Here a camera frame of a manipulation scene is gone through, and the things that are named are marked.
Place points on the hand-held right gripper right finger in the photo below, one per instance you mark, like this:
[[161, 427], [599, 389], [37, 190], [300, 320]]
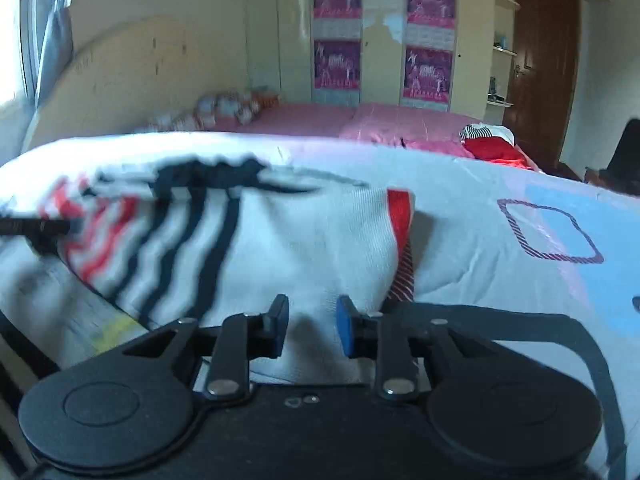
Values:
[[345, 331]]

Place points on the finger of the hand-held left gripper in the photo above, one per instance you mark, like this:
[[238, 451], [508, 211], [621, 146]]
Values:
[[35, 226]]

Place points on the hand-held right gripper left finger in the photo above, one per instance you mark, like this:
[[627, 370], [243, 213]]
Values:
[[278, 327]]

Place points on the striped knit sweater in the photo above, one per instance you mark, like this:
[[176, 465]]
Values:
[[300, 240]]

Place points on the patterned pillow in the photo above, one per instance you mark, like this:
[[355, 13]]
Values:
[[232, 106], [182, 121]]

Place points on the cream bed headboard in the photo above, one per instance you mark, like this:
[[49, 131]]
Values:
[[140, 70]]

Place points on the window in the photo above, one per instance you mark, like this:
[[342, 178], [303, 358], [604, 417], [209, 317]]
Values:
[[12, 35]]

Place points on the white printed bedsheet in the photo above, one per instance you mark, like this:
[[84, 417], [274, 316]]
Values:
[[475, 185]]

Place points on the grey curtain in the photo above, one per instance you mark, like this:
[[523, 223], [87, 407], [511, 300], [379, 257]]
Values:
[[52, 25]]

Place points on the pink folded cloth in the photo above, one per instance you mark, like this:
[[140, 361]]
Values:
[[440, 148]]

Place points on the pink bedsheet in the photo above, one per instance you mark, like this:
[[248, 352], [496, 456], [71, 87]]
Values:
[[300, 120]]

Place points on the pink quilt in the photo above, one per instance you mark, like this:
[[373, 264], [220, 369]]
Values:
[[400, 122]]

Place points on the red garment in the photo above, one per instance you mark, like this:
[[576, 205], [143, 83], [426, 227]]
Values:
[[495, 152]]

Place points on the zebra striped cloth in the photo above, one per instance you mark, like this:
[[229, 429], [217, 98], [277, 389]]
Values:
[[475, 132]]

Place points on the white cloth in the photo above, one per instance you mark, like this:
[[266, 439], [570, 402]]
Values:
[[501, 133]]

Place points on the cream wardrobe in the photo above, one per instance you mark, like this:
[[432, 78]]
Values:
[[382, 67]]

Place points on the black chair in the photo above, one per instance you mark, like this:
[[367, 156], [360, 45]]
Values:
[[625, 155]]

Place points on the brown wooden door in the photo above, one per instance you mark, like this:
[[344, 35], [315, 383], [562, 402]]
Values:
[[545, 60]]

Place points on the pink wall poster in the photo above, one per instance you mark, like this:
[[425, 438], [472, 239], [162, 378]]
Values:
[[428, 75], [336, 2], [431, 7], [336, 67]]

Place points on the cream wall shelf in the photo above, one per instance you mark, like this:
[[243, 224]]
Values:
[[500, 104], [505, 50], [507, 1]]

